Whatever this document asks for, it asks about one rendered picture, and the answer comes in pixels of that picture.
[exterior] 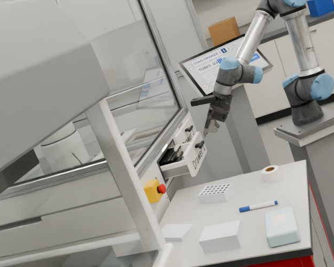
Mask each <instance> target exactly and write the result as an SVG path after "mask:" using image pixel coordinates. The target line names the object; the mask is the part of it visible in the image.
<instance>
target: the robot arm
mask: <svg viewBox="0 0 334 267"><path fill-rule="evenodd" d="M306 2H307V0H261V1H260V3H259V5H258V7H257V9H256V10H255V12H254V15H255V17H254V19H253V21H252V23H251V25H250V27H249V29H248V31H247V33H246V35H245V37H244V39H243V41H242V43H241V45H240V46H239V48H238V50H237V52H236V54H235V56H234V57H230V56H225V57H223V59H222V61H221V64H220V66H219V71H218V74H217V78H216V81H215V85H214V89H213V95H209V96H203V97H196V98H194V99H192V100H191V101H190V104H191V106H198V105H202V104H208V103H210V107H209V110H208V113H207V119H206V123H205V127H204V132H203V134H204V137H206V135H207V133H208V132H210V133H217V132H218V128H219V127H220V125H219V124H218V123H217V122H216V120H218V121H221V122H225V119H226V118H227V115H228V112H229V110H230V104H231V100H232V98H233V95H230V93H231V90H232V86H233V84H242V83H251V84H258V83H260V82H261V80H262V77H263V71H262V69H261V68H260V67H257V66H250V65H249V63H250V61H251V59H252V57H253V55H254V53H255V51H256V49H257V47H258V45H259V43H260V41H261V39H262V37H263V35H264V33H265V31H266V29H267V27H268V26H269V24H270V23H272V22H273V21H274V19H275V17H276V16H277V15H278V14H279V15H280V18H281V19H283V20H285V22H286V25H287V29H288V33H289V36H290V38H291V42H292V45H293V48H294V52H295V55H296V59H297V62H298V65H299V68H300V72H299V73H296V74H294V75H292V76H290V77H288V78H286V79H284V80H283V81H282V85H283V89H284V91H285V93H286V96H287V98H288V101H289V104H290V106H291V108H292V121H293V124H294V125H296V126H300V125H304V124H308V123H311V122H313V121H316V120H318V119H320V118H321V117H322V116H323V115H324V113H323V110H322V108H321V107H320V106H319V105H318V104H317V102H316V101H320V100H325V99H327V98H328V97H329V96H330V95H331V94H332V91H333V89H334V80H333V78H332V77H331V76H330V75H329V74H326V72H325V70H324V67H322V66H320V65H319V61H318V58H317V55H316V52H315V48H314V45H313V41H312V38H311V35H310V31H309V27H308V25H307V21H306V18H305V14H304V13H305V10H306V5H305V3H306ZM221 98H222V99H221Z"/></svg>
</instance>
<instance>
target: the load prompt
mask: <svg viewBox="0 0 334 267"><path fill-rule="evenodd" d="M232 50H233V49H232V48H231V47H230V45H227V46H225V47H223V48H220V49H218V50H215V51H213V52H211V53H209V54H206V55H204V56H202V57H200V58H197V59H195V60H193V61H191V62H190V63H191V64H192V65H193V66H194V68H195V67H197V66H199V65H202V64H204V63H206V62H208V61H210V60H213V59H215V58H217V57H219V56H221V55H224V54H226V53H228V52H230V51H232Z"/></svg>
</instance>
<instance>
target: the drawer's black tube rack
mask: <svg viewBox="0 0 334 267"><path fill-rule="evenodd" d="M173 152H174V148H170V149H167V151H166V152H165V154H164V155H163V157H162V158H161V160H160V161H159V165H160V166H164V165H168V164H172V163H175V162H178V161H179V159H180V160H182V158H181V156H182V154H183V151H182V152H181V153H180V155H179V157H177V156H175V158H174V159H173V161H171V162H168V160H169V159H170V157H171V155H172V154H173Z"/></svg>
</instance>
